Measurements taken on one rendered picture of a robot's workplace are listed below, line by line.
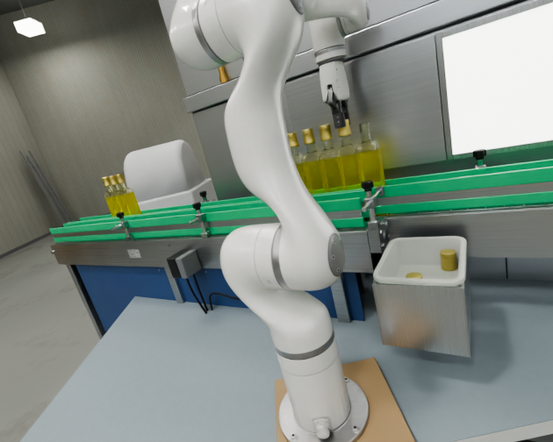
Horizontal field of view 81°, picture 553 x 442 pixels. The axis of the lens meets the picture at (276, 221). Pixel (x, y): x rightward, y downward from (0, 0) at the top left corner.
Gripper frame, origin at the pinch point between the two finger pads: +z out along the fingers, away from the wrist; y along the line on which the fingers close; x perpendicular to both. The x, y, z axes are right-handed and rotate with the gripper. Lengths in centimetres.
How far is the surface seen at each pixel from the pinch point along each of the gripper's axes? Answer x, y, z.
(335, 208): -1.4, 13.3, 22.2
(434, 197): 22.1, 3.5, 24.5
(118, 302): -131, 13, 64
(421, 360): 18, 26, 58
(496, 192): 35.4, 3.5, 24.6
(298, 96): -17.9, -12.3, -10.4
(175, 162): -194, -110, 5
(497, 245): 35, 6, 38
